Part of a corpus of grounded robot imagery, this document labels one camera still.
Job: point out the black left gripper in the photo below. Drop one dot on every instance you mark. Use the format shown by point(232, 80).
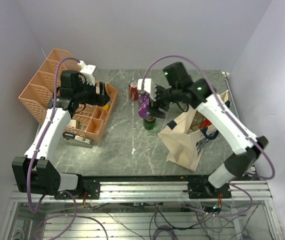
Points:
point(102, 99)

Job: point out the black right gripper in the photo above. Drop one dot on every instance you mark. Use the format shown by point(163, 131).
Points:
point(156, 101)

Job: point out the green Perrier glass bottle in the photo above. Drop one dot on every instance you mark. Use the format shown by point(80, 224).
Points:
point(149, 123)

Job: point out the purple Fanta can front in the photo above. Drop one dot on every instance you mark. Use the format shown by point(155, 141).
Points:
point(143, 112)

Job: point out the purple fanta can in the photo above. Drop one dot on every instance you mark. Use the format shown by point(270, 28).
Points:
point(143, 100)
point(143, 112)

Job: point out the cream canvas tote bag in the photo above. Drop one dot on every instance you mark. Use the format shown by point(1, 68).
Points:
point(186, 146)

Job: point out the red cola can front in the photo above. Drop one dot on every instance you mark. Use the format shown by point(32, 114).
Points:
point(204, 124)

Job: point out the red cola can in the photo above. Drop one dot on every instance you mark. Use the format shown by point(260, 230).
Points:
point(204, 124)
point(133, 93)

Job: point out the clear Chang bottle front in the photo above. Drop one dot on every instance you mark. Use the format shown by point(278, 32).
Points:
point(196, 122)

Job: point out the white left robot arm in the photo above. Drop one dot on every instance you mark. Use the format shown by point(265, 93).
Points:
point(34, 172)

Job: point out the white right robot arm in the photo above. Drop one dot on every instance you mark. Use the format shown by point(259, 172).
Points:
point(207, 115)

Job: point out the yellow sticky note block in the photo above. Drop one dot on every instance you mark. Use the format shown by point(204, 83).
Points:
point(106, 107)

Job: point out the purple Fanta can rear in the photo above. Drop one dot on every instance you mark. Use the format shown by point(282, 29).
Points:
point(143, 100)

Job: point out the pink plastic file organizer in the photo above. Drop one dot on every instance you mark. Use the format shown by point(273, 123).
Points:
point(93, 120)

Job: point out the red cola can rear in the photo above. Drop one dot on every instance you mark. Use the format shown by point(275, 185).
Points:
point(133, 93)

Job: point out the white box front slot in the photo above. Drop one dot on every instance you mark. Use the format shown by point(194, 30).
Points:
point(74, 123)

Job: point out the black grey stapler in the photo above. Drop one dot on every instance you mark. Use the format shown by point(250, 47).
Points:
point(77, 140)

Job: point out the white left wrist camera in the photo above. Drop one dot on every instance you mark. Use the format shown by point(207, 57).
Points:
point(87, 70)

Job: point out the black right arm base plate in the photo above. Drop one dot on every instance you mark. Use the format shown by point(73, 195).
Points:
point(204, 190)

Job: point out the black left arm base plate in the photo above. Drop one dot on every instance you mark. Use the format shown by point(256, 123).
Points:
point(91, 189)

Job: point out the aluminium mounting rail frame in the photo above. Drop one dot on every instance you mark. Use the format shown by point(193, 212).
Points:
point(147, 207)

